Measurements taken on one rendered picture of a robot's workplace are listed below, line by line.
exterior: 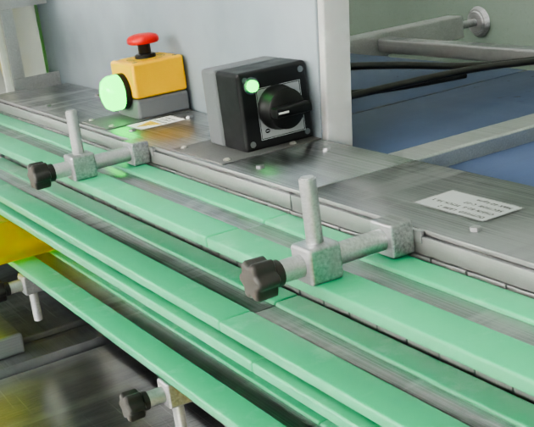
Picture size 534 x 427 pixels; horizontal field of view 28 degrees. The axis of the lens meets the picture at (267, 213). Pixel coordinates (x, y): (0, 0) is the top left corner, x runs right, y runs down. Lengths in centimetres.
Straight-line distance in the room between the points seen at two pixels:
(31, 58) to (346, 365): 111
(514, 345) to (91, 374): 87
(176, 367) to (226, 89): 28
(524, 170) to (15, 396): 73
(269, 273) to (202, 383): 32
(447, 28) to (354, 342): 119
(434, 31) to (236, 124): 92
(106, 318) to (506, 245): 60
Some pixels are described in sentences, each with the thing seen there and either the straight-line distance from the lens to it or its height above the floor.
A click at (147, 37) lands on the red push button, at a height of 79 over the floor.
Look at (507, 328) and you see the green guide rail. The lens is 64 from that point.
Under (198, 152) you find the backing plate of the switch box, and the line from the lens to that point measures 109.
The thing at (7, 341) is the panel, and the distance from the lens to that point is 148.
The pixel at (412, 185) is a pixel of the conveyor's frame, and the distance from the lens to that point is 87.
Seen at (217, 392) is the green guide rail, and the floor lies 95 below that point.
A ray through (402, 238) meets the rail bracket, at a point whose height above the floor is 89.
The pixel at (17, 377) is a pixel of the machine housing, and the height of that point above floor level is 101.
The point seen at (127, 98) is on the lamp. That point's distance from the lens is 131.
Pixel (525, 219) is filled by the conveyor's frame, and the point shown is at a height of 82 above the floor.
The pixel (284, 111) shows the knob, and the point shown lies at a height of 81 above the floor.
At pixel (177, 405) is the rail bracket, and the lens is 105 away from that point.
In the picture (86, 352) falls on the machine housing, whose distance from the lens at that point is 147.
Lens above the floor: 131
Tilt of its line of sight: 27 degrees down
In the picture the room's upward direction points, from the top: 106 degrees counter-clockwise
